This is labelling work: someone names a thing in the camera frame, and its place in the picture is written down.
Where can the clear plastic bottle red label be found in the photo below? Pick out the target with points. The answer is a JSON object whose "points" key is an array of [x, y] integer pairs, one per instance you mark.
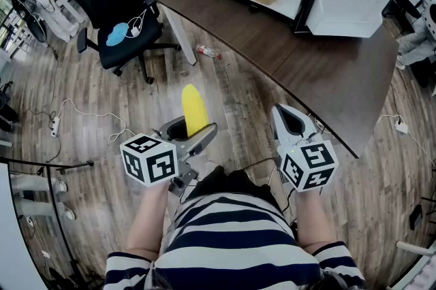
{"points": [[207, 51]]}

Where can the yellow corn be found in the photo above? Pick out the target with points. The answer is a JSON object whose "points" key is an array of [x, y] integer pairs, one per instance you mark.
{"points": [[195, 108]]}

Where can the white table leg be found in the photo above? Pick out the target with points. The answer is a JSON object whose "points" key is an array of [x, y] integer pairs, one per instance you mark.
{"points": [[182, 36]]}

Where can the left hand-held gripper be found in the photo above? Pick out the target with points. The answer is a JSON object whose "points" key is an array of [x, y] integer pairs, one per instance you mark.
{"points": [[150, 159]]}

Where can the person's left forearm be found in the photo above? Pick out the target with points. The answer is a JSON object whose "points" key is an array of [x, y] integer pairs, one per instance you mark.
{"points": [[146, 224]]}

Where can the white power strip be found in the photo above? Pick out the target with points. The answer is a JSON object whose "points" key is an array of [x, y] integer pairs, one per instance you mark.
{"points": [[55, 127], [402, 127]]}

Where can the blue face mask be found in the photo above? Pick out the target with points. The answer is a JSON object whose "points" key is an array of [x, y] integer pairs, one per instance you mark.
{"points": [[117, 34]]}

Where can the striped navy white shirt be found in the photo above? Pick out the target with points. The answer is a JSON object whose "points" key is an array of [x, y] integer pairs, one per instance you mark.
{"points": [[228, 244]]}

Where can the person's right forearm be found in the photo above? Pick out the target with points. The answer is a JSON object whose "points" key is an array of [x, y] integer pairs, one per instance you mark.
{"points": [[316, 224]]}

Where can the person's black skirt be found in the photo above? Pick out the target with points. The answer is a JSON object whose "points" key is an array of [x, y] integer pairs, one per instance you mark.
{"points": [[231, 181]]}

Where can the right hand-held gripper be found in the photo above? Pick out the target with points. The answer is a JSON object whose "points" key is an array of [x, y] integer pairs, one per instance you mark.
{"points": [[306, 166]]}

